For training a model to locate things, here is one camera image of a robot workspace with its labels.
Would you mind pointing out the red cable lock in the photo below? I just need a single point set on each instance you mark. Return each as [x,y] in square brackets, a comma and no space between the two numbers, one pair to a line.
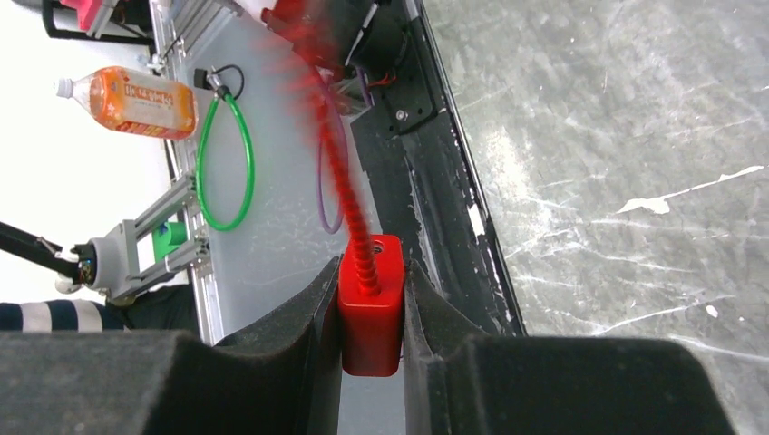
[370,290]

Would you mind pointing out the green plastic block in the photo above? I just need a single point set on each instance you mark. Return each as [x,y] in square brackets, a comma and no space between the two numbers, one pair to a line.
[167,237]

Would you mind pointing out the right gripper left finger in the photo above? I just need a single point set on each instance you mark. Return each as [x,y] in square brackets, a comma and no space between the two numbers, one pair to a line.
[279,375]

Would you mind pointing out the pink plastic clamp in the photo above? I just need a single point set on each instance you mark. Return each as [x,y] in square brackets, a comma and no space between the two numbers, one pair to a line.
[91,13]

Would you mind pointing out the green cable lock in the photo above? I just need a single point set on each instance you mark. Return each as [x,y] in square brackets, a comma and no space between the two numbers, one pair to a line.
[225,164]

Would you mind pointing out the aluminium frame rail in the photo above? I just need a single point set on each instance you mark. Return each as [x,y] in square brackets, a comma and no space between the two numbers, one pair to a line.
[178,27]

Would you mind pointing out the orange drink bottle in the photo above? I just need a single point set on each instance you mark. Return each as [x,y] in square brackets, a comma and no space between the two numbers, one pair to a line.
[134,102]

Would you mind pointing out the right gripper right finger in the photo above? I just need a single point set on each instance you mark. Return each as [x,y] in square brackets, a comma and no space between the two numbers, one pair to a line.
[459,379]

